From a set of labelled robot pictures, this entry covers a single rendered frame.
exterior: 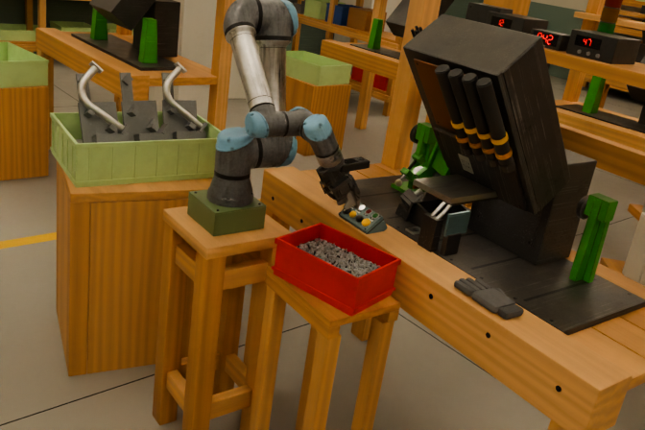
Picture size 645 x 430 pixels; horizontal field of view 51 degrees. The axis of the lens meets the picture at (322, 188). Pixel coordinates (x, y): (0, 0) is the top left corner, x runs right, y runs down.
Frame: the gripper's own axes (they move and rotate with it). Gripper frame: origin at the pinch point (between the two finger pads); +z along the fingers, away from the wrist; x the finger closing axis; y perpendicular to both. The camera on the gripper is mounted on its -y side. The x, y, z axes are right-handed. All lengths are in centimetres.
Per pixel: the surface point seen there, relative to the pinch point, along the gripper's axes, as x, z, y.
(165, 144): -84, -10, 26
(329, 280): 19.4, -2.0, 26.1
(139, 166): -85, -8, 39
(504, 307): 57, 10, -2
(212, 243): -17.0, -9.9, 42.2
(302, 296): 13.6, 1.7, 33.5
